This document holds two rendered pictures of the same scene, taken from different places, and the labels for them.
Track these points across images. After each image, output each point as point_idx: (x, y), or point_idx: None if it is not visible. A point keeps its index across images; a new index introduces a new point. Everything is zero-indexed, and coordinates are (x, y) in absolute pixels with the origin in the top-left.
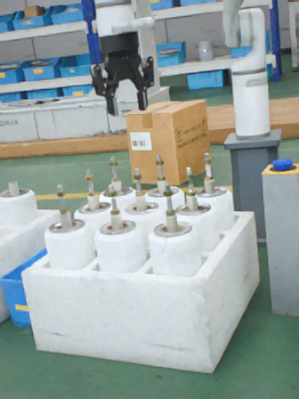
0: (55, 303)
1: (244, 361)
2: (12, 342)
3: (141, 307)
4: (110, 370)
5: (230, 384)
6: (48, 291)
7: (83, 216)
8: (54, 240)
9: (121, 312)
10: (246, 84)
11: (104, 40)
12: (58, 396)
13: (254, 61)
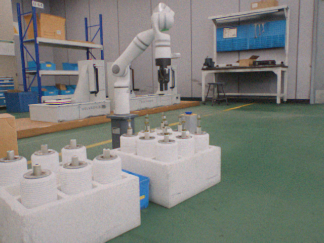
0: (180, 176)
1: None
2: (153, 214)
3: (206, 163)
4: (202, 195)
5: (228, 180)
6: (178, 171)
7: (153, 140)
8: (174, 145)
9: (201, 168)
10: (126, 91)
11: (166, 59)
12: (214, 206)
13: (128, 82)
